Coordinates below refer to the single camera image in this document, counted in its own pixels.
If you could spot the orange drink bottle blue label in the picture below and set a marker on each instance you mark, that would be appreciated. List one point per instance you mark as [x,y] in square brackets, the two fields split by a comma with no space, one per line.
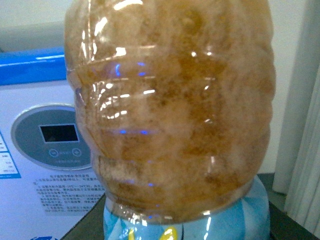
[174,99]

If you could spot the round grey control panel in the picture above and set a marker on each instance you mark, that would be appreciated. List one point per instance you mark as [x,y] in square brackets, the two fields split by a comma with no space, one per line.
[48,136]

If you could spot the printed instruction sticker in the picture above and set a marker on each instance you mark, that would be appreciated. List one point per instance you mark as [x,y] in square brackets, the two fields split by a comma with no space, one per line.
[68,194]

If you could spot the white chest freezer blue rim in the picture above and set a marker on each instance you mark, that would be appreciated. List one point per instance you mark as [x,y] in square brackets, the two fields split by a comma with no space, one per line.
[29,79]

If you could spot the white curtain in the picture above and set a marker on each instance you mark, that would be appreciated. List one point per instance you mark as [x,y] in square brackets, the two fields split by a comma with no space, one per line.
[297,171]

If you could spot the blue energy efficiency label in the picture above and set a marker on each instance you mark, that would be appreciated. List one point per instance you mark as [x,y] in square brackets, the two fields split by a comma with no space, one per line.
[8,168]

